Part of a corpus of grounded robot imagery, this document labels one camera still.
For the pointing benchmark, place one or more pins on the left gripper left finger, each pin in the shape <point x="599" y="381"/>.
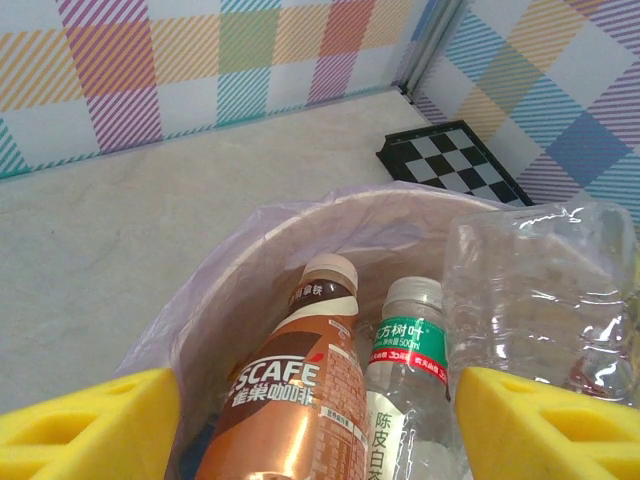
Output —
<point x="75" y="440"/>

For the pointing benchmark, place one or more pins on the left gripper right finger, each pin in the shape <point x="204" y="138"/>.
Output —
<point x="550" y="440"/>

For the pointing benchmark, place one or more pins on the bin with plastic liner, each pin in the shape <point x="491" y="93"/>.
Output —
<point x="150" y="345"/>

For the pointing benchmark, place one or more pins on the clear bottle with red print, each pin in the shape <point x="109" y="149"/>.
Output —
<point x="530" y="300"/>

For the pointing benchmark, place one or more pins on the clear bottle with green band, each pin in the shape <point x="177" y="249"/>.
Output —
<point x="400" y="340"/>

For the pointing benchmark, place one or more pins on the brown coffee bottle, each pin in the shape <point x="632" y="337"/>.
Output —
<point x="295" y="400"/>

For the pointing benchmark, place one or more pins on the beige plastic waste bin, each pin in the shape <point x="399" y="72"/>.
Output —
<point x="240" y="280"/>

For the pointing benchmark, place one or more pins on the black grey chessboard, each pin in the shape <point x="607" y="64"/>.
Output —
<point x="450" y="160"/>

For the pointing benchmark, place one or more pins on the aluminium frame post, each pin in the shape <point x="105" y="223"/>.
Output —
<point x="431" y="50"/>

